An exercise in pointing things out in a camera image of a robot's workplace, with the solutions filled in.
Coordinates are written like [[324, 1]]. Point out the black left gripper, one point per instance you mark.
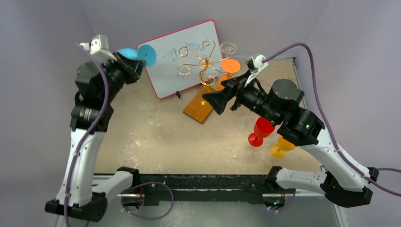
[[134, 68]]

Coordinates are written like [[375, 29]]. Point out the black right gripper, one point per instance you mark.
[[235, 92]]

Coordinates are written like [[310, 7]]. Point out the orange plastic wine glass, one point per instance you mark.
[[230, 67]]

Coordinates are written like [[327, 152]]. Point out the blue plastic wine glass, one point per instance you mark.
[[144, 53]]

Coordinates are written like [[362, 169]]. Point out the clear wine glass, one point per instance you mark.
[[228, 49]]

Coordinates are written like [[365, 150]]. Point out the red plastic wine glass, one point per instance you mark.
[[262, 129]]

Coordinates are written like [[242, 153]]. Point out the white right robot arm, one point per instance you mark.
[[343, 181]]

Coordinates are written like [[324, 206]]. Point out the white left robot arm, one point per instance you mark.
[[98, 84]]

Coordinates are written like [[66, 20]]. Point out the yellow plastic wine glass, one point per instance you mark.
[[279, 149]]

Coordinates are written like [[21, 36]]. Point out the pink framed whiteboard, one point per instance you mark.
[[180, 56]]

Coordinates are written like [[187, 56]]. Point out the gold wire wine glass rack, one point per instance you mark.
[[198, 109]]

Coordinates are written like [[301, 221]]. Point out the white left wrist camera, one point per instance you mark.
[[99, 49]]

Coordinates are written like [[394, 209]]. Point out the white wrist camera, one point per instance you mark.
[[256, 64], [99, 49]]

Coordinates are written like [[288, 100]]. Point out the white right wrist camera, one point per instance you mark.
[[256, 64]]

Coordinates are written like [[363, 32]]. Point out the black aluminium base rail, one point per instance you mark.
[[155, 188]]

